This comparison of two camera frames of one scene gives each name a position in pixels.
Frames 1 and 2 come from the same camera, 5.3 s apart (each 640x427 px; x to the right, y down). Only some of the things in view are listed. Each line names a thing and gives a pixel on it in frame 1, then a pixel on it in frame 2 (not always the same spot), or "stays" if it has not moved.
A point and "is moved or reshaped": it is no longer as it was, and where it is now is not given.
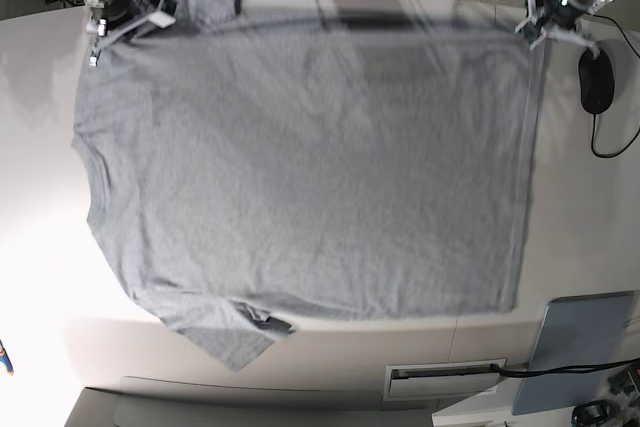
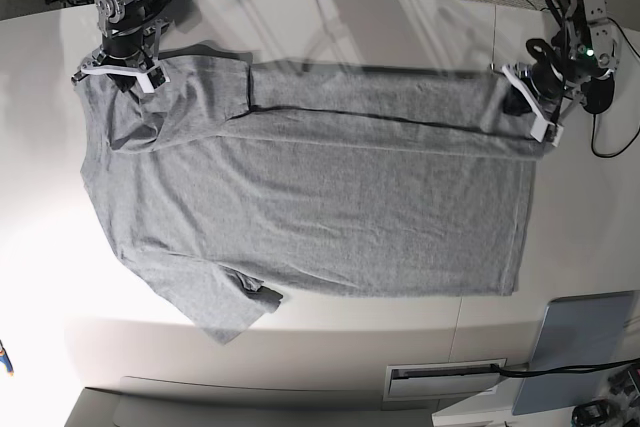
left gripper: [117, 0] → [128, 47]
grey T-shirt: [256, 160] is moved or reshaped
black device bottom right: [596, 413] stays
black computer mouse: [597, 80] stays
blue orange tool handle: [4, 357] stays
